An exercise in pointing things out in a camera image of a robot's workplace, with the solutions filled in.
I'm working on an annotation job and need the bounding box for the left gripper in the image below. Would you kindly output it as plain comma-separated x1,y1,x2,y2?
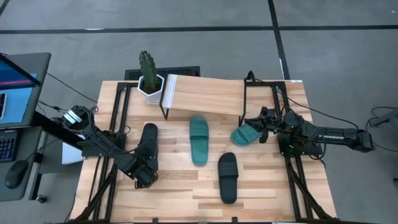
124,146,160,189

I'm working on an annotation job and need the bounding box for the green slide sandal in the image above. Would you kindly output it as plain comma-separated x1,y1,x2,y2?
230,123,262,146
189,116,210,166

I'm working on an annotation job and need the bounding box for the green cactus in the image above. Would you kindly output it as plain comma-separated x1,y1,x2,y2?
139,50,160,91

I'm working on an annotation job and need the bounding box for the black slide sandal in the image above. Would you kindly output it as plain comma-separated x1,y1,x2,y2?
217,152,239,205
136,123,159,162

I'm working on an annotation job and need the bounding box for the grey metal stand foot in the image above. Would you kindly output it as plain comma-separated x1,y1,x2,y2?
369,108,398,128

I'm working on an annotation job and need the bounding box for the white hexagonal plant pot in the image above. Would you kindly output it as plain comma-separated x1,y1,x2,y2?
137,73,165,106

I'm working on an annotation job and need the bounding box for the dark grey desk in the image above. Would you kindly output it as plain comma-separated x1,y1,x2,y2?
0,126,44,202

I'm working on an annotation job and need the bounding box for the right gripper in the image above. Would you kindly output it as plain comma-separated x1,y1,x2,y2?
244,106,289,144

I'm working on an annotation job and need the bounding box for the black computer mouse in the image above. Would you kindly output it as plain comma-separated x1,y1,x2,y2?
4,159,29,190

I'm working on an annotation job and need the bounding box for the grey computer monitor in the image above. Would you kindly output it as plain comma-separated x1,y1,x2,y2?
0,52,52,130

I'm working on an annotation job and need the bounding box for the black floor grille mat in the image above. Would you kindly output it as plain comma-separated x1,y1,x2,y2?
124,65,201,81

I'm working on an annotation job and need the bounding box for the looped black floor cable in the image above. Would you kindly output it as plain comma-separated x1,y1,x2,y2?
364,106,398,152

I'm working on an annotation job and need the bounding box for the white box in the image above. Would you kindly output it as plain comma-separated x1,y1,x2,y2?
61,141,84,166

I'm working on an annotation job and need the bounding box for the black keyboard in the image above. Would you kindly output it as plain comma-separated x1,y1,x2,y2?
0,129,18,163

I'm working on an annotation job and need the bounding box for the thin black floor cable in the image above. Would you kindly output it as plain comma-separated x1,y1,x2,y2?
37,72,99,113

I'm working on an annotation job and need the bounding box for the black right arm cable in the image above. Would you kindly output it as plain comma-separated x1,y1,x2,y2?
275,88,360,130

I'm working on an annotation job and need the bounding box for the wooden shelf with black legs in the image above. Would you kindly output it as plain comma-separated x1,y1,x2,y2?
159,73,249,126

